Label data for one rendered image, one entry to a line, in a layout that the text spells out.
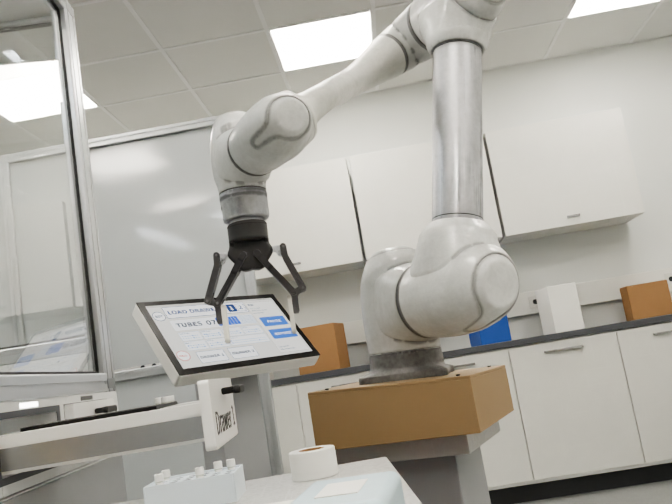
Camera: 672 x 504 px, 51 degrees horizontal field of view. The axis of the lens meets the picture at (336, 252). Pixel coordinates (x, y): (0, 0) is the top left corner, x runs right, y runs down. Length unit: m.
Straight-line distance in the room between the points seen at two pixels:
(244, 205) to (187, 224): 1.76
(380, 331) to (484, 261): 0.30
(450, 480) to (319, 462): 0.42
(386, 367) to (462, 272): 0.30
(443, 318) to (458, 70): 0.50
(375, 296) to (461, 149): 0.34
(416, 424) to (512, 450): 2.93
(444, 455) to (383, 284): 0.35
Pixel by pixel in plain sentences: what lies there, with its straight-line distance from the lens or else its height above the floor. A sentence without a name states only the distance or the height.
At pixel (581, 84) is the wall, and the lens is 5.41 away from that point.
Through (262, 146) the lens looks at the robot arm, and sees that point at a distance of 1.20.
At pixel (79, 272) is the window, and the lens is 1.81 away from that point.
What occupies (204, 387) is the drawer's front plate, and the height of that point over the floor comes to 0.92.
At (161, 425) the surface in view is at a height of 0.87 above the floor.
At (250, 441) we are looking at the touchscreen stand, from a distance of 2.26.
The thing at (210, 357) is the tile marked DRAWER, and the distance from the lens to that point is 2.11.
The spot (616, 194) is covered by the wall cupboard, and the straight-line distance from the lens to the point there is 4.85.
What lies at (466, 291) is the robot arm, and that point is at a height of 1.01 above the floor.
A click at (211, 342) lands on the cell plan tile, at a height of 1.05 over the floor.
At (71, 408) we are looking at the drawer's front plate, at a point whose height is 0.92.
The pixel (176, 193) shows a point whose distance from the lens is 3.11.
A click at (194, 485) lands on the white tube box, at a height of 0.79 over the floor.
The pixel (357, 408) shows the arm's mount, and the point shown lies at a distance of 1.38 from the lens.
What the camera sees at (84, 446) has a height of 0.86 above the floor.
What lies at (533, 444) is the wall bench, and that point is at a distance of 4.27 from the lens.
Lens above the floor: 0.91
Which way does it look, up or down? 9 degrees up
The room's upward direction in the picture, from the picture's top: 9 degrees counter-clockwise
